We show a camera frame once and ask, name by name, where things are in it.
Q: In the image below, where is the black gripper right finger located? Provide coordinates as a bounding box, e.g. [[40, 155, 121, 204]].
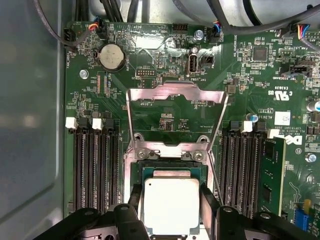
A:
[[200, 183, 313, 240]]

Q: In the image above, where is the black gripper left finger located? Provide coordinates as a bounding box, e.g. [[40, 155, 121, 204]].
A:
[[32, 183, 151, 240]]

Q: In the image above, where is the silver green CPU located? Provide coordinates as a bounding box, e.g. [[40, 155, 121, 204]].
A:
[[141, 166, 202, 237]]

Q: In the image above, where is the green RAM stick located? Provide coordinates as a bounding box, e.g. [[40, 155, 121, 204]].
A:
[[261, 129, 287, 216]]

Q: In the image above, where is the green motherboard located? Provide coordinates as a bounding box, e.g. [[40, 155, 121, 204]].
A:
[[63, 21, 320, 240]]

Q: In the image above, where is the metal socket cover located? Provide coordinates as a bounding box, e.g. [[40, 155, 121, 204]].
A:
[[125, 80, 230, 161]]

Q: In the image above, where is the black PC case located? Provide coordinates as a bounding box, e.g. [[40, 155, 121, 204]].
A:
[[0, 0, 320, 240]]

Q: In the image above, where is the silver coin battery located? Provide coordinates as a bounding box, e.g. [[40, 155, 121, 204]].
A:
[[99, 43, 126, 72]]

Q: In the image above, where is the thin wire locking lever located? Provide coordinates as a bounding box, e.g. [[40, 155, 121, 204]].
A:
[[209, 151, 225, 202]]

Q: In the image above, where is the thin grey fan wire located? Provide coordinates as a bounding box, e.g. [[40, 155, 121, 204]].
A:
[[33, 0, 101, 50]]

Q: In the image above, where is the thick black cable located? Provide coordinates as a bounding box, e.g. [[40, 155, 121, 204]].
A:
[[101, 0, 125, 23]]

